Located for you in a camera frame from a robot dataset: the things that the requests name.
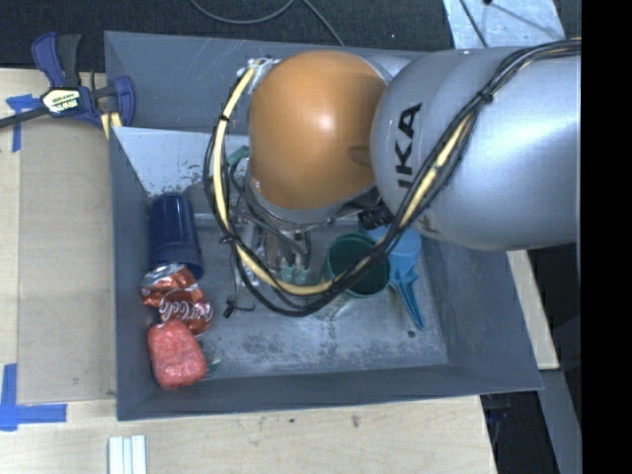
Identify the dark green cup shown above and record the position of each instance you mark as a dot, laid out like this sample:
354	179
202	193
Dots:
363	277

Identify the dark blue cup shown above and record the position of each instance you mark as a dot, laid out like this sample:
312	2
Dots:
173	230

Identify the crushed red soda can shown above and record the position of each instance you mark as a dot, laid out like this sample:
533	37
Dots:
180	301

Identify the grey metal bin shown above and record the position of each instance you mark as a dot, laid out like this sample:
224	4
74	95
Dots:
316	353

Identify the light blue funnel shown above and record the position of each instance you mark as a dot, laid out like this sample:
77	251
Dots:
407	277

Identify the red sponge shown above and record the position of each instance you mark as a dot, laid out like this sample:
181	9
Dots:
175	356

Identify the pale wood board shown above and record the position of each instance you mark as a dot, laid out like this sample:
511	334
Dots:
64	264

